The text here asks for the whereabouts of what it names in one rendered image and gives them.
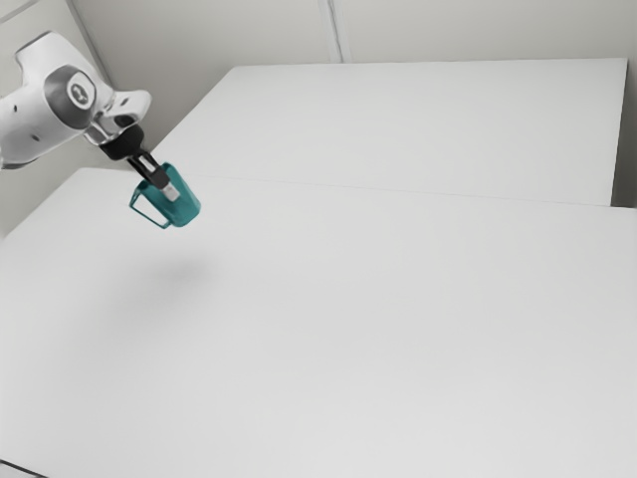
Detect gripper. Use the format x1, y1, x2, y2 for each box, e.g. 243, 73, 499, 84
99, 124, 180, 202

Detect teal faceted mug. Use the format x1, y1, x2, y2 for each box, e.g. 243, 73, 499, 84
128, 161, 202, 231

